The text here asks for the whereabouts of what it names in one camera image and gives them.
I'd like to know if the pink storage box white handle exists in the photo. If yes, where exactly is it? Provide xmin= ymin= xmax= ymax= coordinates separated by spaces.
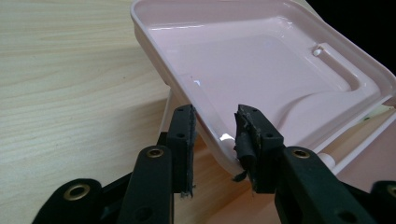
xmin=130 ymin=0 xmax=396 ymax=224

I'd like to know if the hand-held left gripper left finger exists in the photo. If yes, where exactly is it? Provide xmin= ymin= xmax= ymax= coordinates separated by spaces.
xmin=165 ymin=104 xmax=198 ymax=199

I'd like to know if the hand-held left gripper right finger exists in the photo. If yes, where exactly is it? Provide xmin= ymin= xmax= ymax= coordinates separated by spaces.
xmin=233 ymin=104 xmax=286 ymax=194

